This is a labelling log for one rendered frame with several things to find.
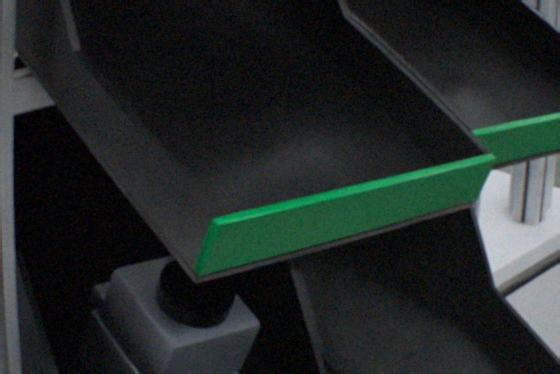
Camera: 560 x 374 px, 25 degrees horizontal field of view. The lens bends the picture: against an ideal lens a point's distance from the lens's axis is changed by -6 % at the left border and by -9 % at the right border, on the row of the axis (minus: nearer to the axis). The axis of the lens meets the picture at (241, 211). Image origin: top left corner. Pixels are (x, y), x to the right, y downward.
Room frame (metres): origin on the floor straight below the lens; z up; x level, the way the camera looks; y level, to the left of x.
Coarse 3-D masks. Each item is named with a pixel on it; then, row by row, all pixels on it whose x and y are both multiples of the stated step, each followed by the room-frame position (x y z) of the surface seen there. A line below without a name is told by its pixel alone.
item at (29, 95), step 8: (16, 72) 0.45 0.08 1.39; (24, 72) 0.45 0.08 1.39; (16, 80) 0.44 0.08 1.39; (24, 80) 0.45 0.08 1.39; (32, 80) 0.45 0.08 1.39; (16, 88) 0.44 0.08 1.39; (24, 88) 0.45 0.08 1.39; (32, 88) 0.45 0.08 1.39; (40, 88) 0.45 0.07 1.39; (16, 96) 0.44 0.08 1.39; (24, 96) 0.45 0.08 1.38; (32, 96) 0.45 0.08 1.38; (40, 96) 0.45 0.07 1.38; (48, 96) 0.46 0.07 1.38; (16, 104) 0.44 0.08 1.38; (24, 104) 0.45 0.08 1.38; (32, 104) 0.45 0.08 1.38; (40, 104) 0.45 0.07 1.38; (48, 104) 0.46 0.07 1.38; (16, 112) 0.44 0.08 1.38; (24, 112) 0.45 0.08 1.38
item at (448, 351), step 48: (384, 240) 0.66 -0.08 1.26; (432, 240) 0.66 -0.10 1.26; (480, 240) 0.63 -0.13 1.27; (336, 288) 0.62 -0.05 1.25; (384, 288) 0.63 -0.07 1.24; (432, 288) 0.64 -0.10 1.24; (480, 288) 0.63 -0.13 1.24; (336, 336) 0.58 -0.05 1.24; (384, 336) 0.59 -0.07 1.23; (432, 336) 0.60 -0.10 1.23; (480, 336) 0.61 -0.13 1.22; (528, 336) 0.60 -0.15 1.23
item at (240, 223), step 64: (64, 0) 0.43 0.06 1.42; (128, 0) 0.51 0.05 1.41; (192, 0) 0.52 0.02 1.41; (256, 0) 0.54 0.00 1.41; (320, 0) 0.52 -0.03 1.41; (64, 64) 0.43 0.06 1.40; (128, 64) 0.46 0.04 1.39; (192, 64) 0.48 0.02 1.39; (256, 64) 0.49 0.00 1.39; (320, 64) 0.50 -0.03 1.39; (384, 64) 0.49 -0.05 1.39; (128, 128) 0.40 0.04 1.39; (192, 128) 0.44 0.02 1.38; (256, 128) 0.45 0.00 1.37; (320, 128) 0.46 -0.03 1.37; (384, 128) 0.48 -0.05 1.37; (448, 128) 0.46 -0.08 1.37; (128, 192) 0.40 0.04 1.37; (192, 192) 0.37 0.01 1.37; (256, 192) 0.42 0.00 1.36; (320, 192) 0.43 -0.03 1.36; (384, 192) 0.41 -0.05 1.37; (448, 192) 0.43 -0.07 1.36; (192, 256) 0.37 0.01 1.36; (256, 256) 0.38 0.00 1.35
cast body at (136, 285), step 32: (96, 288) 0.52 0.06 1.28; (128, 288) 0.47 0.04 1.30; (160, 288) 0.47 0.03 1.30; (192, 288) 0.47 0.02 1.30; (224, 288) 0.47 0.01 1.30; (96, 320) 0.49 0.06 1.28; (128, 320) 0.47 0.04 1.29; (160, 320) 0.46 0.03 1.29; (192, 320) 0.46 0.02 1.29; (224, 320) 0.47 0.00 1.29; (256, 320) 0.48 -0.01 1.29; (96, 352) 0.49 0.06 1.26; (128, 352) 0.47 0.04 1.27; (160, 352) 0.46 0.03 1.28; (192, 352) 0.46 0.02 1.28; (224, 352) 0.47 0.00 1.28
